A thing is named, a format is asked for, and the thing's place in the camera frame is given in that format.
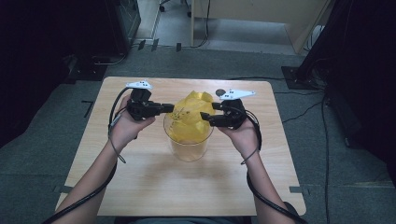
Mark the person's right hand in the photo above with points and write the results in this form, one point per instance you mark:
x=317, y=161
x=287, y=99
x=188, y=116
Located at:
x=244, y=137

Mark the black glass-door cabinet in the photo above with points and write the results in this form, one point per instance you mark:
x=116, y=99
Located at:
x=124, y=21

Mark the person's left hand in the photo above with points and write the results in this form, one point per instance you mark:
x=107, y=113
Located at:
x=127, y=127

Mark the small dark round disc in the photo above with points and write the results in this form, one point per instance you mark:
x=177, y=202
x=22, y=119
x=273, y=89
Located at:
x=220, y=92

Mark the yellow plastic waste bag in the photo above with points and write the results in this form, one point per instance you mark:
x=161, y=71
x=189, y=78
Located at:
x=191, y=109

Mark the light wooden cabinet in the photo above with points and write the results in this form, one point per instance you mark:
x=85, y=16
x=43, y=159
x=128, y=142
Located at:
x=249, y=12

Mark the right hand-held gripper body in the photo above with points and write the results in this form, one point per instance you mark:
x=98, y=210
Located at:
x=232, y=116

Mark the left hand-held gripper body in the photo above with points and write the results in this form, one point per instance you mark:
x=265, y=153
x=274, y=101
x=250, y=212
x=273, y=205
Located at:
x=141, y=105

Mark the black floor stand base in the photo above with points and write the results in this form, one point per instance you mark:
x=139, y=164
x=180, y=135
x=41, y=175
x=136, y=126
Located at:
x=87, y=70

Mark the black stand base plate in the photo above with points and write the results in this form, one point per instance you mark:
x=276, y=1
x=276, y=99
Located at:
x=295, y=77

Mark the dark curtain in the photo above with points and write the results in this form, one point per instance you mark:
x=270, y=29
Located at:
x=361, y=62

